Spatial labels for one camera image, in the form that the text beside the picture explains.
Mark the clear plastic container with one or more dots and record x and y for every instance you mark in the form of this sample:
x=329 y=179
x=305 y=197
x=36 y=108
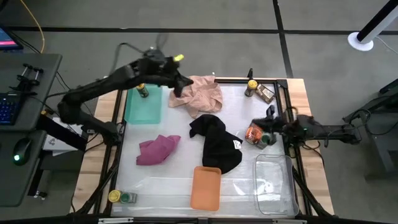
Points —
x=273 y=186

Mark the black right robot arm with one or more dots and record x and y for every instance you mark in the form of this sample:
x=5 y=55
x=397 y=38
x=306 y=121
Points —
x=329 y=130

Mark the white plastic table sheet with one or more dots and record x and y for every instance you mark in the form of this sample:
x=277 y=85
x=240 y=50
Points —
x=149 y=186

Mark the black bar under desk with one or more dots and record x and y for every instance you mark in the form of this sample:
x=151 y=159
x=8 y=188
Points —
x=62 y=132

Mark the black cloth with white tag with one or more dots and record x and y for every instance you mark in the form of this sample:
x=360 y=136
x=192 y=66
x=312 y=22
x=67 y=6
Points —
x=217 y=146

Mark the green lid spice jar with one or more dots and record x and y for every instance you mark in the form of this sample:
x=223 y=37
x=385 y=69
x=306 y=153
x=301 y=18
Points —
x=266 y=138
x=127 y=197

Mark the beige crumpled cloth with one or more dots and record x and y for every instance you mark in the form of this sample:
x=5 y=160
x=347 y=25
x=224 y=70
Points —
x=202 y=96

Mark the orange plastic tray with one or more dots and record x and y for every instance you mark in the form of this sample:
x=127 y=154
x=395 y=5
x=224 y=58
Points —
x=205 y=189

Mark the computer monitor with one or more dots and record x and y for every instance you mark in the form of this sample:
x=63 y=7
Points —
x=7 y=39

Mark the white round stand base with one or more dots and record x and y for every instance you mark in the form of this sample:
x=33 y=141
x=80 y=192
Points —
x=357 y=43

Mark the orange spice packet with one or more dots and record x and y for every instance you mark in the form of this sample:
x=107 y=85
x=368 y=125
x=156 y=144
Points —
x=253 y=134

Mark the yellow tag on left gripper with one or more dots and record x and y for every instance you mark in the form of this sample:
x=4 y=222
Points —
x=178 y=57

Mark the black aluminium table frame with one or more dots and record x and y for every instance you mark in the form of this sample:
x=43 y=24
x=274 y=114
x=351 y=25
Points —
x=233 y=81

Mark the grey desk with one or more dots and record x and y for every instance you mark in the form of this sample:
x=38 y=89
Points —
x=18 y=183

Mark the black camera post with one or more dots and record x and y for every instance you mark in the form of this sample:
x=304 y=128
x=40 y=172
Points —
x=250 y=73

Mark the teal plastic tray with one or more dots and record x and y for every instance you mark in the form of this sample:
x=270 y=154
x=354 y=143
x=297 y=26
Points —
x=146 y=109

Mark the white box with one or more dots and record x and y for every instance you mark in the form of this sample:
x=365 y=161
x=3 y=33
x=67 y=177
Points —
x=49 y=146

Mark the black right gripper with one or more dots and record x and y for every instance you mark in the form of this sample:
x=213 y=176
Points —
x=284 y=127

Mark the black equipment stand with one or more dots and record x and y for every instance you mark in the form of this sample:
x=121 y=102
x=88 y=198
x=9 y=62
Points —
x=385 y=140

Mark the black computer mouse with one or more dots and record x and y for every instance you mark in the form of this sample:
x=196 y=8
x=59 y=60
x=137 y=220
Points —
x=21 y=151

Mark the yellow lid spice jar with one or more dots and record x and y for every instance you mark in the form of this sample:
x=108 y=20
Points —
x=142 y=91
x=114 y=196
x=250 y=88

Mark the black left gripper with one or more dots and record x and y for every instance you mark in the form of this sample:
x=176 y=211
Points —
x=160 y=68

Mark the magenta cloth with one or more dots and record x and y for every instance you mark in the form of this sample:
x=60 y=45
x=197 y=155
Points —
x=155 y=151

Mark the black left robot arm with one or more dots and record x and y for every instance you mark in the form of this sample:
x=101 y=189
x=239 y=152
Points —
x=93 y=87

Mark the black clamp stand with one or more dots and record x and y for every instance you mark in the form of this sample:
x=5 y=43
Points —
x=28 y=77

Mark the backlit black keyboard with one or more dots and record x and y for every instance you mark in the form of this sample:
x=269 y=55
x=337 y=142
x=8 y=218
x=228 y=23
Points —
x=9 y=107

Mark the black and white pole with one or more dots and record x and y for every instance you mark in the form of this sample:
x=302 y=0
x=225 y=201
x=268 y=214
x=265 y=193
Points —
x=377 y=21

